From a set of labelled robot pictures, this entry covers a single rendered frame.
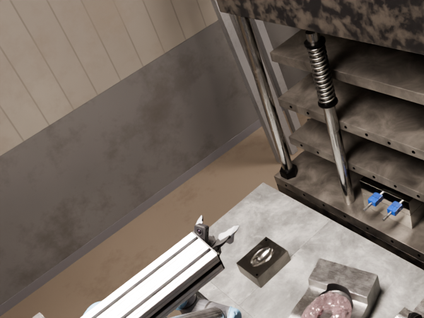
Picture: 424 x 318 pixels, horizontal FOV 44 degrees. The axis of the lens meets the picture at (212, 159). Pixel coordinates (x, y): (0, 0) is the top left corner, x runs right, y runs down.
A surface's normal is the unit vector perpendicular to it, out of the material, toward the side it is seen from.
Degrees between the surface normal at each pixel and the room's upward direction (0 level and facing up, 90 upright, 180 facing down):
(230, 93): 90
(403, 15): 90
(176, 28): 90
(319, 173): 0
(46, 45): 90
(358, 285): 0
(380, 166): 0
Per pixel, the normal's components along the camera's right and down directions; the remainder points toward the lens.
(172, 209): -0.31, -0.74
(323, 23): -0.74, 0.58
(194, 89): 0.55, 0.36
